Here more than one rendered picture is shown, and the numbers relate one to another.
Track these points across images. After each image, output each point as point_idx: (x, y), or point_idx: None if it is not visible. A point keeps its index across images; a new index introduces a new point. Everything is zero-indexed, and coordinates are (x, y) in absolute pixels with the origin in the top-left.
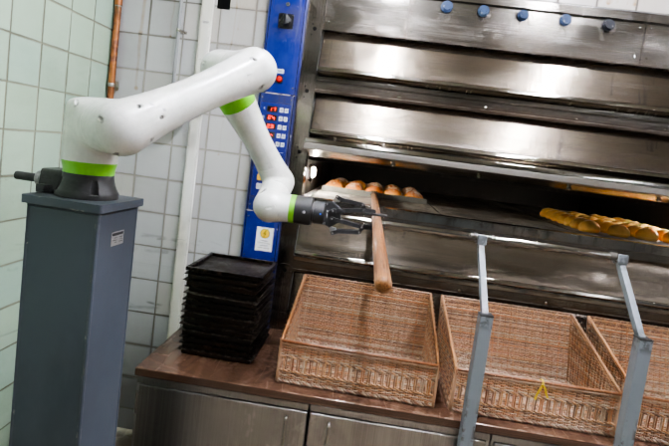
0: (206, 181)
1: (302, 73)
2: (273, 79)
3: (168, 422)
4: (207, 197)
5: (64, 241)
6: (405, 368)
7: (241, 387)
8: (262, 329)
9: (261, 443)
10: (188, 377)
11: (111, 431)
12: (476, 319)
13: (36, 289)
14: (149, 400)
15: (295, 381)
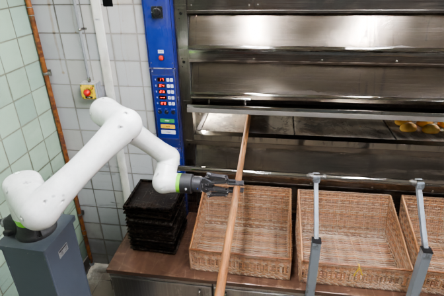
0: None
1: (178, 49)
2: (139, 131)
3: (133, 293)
4: None
5: (30, 266)
6: (269, 261)
7: (170, 277)
8: (180, 227)
9: None
10: (137, 273)
11: None
12: (322, 203)
13: (24, 288)
14: (119, 283)
15: (202, 269)
